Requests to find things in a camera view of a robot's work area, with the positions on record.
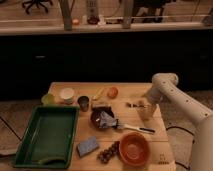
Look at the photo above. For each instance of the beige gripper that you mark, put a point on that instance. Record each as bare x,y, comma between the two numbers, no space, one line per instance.
145,109

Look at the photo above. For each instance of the silver metal fork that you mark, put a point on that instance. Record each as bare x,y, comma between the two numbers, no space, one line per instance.
132,105

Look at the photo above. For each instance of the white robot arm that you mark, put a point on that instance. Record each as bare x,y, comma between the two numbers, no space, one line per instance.
165,84

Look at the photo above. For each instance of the red orange bowl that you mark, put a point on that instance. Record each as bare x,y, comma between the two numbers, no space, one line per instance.
134,149

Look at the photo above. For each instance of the dark brown bowl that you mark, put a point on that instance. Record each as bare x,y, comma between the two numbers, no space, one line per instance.
96,116

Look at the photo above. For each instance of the small green bowl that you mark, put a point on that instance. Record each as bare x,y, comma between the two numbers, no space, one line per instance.
48,99

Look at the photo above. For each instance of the orange fruit toy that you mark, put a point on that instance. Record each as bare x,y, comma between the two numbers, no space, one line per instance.
112,92

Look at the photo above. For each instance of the crumpled grey foil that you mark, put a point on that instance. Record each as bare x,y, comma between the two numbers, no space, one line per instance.
106,120

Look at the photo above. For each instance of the yellow banana toy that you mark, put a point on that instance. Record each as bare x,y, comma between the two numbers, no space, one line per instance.
98,94

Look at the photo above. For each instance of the brown block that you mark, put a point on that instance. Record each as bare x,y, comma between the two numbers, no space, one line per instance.
99,105

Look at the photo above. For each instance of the dark purple grape bunch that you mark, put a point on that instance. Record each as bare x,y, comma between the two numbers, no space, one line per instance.
105,155

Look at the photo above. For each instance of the small metal cup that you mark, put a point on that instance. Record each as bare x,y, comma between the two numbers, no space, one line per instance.
83,102

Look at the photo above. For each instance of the blue sponge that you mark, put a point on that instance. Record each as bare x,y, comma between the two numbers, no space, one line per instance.
87,146

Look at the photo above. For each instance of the white ceramic cup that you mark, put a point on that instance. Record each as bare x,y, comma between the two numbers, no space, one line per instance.
67,95

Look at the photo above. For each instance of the green plastic tray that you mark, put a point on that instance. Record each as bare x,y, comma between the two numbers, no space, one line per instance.
48,140

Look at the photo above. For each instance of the black office chair base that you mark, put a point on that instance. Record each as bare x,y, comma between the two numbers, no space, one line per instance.
30,3

